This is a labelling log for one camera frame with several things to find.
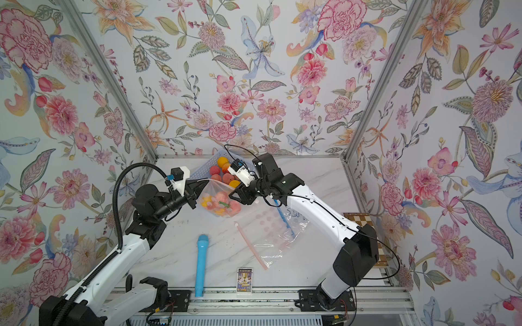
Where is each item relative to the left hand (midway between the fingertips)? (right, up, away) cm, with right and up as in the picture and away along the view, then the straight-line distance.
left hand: (210, 181), depth 70 cm
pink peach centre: (0, +1, +36) cm, 36 cm away
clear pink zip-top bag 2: (+21, -24, +22) cm, 39 cm away
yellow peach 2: (+1, -13, +13) cm, 19 cm away
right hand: (+8, -3, +5) cm, 10 cm away
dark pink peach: (-7, +5, +40) cm, 41 cm away
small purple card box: (+11, -38, +8) cm, 41 cm away
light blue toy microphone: (-6, -33, +10) cm, 35 cm away
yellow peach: (-4, -8, +9) cm, 12 cm away
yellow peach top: (-4, +10, +44) cm, 45 cm away
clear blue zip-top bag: (+33, -19, +23) cm, 44 cm away
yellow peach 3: (+9, -1, 0) cm, 9 cm away
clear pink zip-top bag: (0, -7, +7) cm, 10 cm away
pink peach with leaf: (+3, -7, +9) cm, 11 cm away
